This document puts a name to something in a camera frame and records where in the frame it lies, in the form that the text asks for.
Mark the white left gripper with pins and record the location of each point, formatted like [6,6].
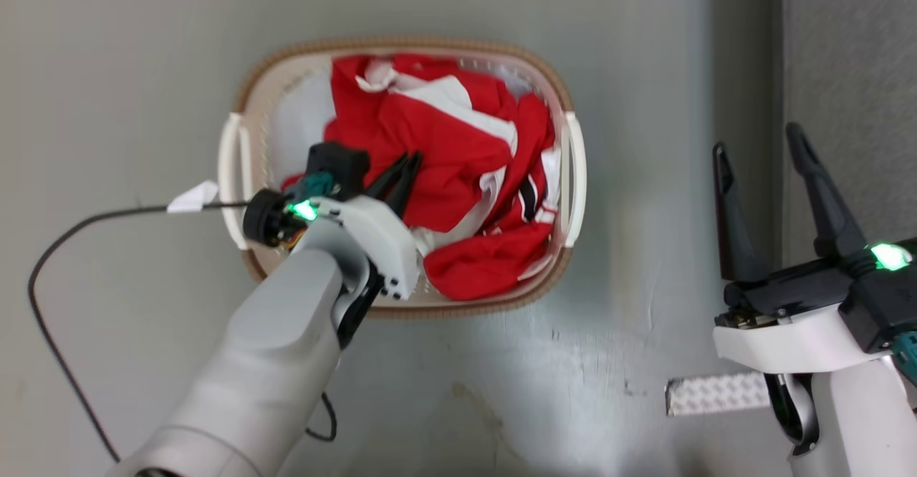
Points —
[380,241]

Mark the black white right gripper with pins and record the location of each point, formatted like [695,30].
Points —
[781,334]

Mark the red and white clothing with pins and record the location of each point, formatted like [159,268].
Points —
[444,147]

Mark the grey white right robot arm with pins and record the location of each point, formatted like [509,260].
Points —
[867,427]

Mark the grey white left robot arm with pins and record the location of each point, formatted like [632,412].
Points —
[272,362]

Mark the cream laundry basket brown rim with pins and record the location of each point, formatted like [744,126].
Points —
[297,112]

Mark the grey fabric sofa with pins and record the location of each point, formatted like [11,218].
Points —
[852,69]

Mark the white textured tape strip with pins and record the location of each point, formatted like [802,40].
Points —
[716,394]

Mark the white paper tag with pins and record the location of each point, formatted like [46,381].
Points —
[193,198]

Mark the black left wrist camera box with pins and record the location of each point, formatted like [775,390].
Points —
[344,165]

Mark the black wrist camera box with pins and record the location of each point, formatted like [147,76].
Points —
[877,312]
[344,165]

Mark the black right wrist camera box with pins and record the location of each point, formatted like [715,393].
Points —
[877,312]

